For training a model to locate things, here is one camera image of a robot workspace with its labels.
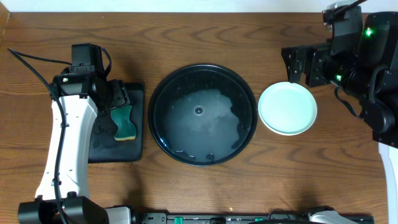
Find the green yellow sponge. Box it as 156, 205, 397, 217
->
111, 105, 137, 141

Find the light green plate top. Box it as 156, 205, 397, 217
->
257, 81, 318, 134

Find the light green plate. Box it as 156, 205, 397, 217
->
259, 113, 317, 136
257, 81, 318, 134

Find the light green plate bottom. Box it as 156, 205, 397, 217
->
259, 113, 317, 136

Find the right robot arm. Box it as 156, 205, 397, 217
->
281, 1, 397, 223

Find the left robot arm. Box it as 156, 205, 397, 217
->
17, 43, 133, 223

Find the rectangular black tray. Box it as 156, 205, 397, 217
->
88, 83, 145, 163

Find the round black tray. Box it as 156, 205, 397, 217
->
148, 63, 257, 166

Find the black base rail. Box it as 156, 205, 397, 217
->
133, 213, 317, 224

